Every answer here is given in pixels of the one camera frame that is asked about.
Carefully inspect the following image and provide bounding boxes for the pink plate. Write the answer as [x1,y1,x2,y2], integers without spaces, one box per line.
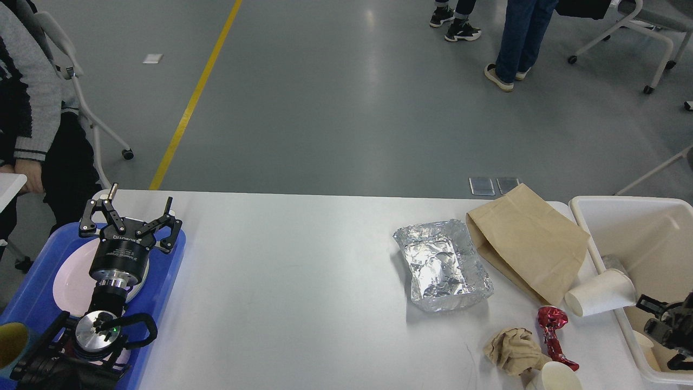
[54,239,149,317]

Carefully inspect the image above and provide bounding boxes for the crumpled aluminium foil tray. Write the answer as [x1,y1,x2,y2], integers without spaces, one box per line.
[393,219,494,313]

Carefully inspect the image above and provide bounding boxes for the crumpled brown paper napkin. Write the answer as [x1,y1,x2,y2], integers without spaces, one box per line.
[482,328,552,376]

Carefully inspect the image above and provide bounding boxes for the white office chair right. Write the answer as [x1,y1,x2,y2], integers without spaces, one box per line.
[567,1,692,94]

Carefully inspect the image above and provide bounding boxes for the white paper cup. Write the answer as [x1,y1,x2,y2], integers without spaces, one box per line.
[633,330,661,371]

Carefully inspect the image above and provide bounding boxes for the metal floor plate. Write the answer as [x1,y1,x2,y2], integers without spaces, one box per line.
[496,177,521,195]
[469,176,496,197]

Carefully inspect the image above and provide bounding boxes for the seated person grey cardigan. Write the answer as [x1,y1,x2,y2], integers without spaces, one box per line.
[0,0,102,261]

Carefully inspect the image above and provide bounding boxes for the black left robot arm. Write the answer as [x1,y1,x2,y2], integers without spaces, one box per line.
[2,184,186,389]

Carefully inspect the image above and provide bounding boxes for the person in black trousers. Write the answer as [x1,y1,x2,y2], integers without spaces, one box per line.
[430,1,482,42]

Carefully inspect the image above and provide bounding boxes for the red foil wrapper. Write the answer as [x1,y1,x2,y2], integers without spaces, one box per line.
[537,305,579,371]

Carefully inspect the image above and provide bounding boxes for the left metal floor plate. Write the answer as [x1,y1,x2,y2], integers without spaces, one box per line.
[469,176,496,197]

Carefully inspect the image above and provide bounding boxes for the right metal floor plate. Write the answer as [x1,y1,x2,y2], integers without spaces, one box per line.
[496,177,521,195]

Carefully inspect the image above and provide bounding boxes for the white cup bottom edge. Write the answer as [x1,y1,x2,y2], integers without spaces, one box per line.
[525,361,583,389]

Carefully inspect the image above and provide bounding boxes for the brown paper bag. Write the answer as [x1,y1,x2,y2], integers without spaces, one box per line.
[466,184,591,306]

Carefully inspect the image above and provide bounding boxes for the person in blue jeans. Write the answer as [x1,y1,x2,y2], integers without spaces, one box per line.
[483,1,558,92]

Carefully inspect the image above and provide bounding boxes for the white chair leg right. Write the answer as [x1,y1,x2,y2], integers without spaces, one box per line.
[613,144,692,197]

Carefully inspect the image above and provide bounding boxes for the pink mug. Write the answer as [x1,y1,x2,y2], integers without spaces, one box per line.
[114,349,132,367]

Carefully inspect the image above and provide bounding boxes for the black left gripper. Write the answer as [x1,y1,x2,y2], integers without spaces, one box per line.
[79,183,183,287]

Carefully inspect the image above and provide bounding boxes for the white plastic bin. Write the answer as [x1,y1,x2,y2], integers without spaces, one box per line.
[568,196,693,385]

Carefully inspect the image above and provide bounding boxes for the white paper on floor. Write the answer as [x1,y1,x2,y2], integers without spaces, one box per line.
[142,54,163,64]

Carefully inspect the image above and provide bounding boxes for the white chair left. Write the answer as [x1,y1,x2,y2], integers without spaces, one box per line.
[35,11,134,187]

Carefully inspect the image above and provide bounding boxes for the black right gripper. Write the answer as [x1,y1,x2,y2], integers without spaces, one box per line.
[636,293,693,371]

